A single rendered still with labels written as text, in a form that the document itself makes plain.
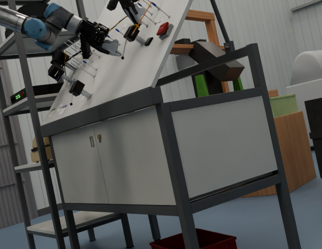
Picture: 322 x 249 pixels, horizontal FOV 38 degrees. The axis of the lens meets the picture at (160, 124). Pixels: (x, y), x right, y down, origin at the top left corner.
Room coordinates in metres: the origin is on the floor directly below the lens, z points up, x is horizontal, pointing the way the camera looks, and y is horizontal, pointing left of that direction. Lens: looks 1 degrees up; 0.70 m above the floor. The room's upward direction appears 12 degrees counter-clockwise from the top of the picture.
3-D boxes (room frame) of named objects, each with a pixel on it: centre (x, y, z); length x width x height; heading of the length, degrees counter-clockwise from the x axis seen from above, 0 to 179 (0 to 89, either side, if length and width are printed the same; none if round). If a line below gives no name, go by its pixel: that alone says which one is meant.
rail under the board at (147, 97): (2.24, 0.33, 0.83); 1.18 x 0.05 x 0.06; 35
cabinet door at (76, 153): (2.47, 0.47, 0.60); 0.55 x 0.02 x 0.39; 35
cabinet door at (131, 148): (2.02, 0.16, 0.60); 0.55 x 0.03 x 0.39; 35
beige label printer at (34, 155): (3.00, 0.68, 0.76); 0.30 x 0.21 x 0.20; 129
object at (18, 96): (3.03, 0.71, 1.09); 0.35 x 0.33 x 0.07; 35
